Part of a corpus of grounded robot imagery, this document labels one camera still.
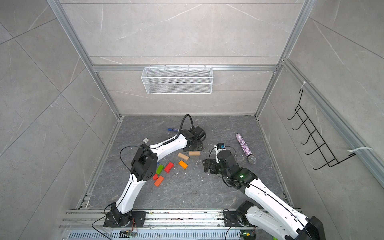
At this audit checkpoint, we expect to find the green rectangular block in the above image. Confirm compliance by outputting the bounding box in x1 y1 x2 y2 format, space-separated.
156 165 165 175

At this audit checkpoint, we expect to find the white wire mesh basket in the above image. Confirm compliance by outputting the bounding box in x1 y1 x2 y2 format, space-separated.
141 67 214 95

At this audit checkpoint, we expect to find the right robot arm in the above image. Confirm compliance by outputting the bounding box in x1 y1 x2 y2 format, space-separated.
203 146 326 240

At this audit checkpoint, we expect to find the natural wood block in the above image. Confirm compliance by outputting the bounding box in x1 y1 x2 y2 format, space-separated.
178 153 190 161
189 151 201 156

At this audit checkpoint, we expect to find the red arch block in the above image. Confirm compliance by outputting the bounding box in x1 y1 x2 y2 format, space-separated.
164 163 174 174

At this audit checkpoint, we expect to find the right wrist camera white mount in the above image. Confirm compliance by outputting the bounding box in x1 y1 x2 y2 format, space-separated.
214 143 226 158

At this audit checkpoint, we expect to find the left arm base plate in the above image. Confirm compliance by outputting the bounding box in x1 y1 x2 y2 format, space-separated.
103 211 147 228

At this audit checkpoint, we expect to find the orange rectangular block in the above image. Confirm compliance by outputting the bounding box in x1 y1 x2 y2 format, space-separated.
154 175 165 187

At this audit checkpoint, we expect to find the white perforated cable tray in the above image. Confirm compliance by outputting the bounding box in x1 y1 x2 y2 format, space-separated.
67 229 242 240

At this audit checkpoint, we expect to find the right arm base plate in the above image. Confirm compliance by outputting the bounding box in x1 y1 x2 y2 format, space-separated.
222 210 250 227

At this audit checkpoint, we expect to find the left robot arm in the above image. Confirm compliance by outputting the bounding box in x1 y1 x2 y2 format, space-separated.
104 114 206 228

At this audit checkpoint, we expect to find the black wire hook rack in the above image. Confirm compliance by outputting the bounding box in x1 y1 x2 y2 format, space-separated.
287 89 356 170

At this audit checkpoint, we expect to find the yellow-orange rectangular block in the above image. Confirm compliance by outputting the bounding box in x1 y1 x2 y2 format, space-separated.
179 161 188 169

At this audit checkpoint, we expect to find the aluminium mounting rail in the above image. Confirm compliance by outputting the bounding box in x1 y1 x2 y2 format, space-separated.
59 209 226 230

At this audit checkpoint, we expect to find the glitter purple tube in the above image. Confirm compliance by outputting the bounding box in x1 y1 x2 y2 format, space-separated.
236 134 257 165

